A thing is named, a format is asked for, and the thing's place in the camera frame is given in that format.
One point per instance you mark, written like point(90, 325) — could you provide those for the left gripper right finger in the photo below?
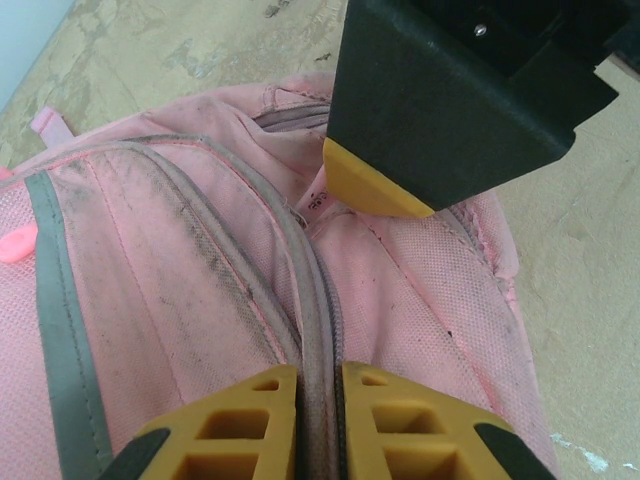
point(410, 440)

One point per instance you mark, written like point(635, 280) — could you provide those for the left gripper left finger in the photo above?
point(225, 440)

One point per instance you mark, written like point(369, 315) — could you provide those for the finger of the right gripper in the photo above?
point(425, 125)

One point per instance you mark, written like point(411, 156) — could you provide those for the pink backpack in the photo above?
point(175, 250)

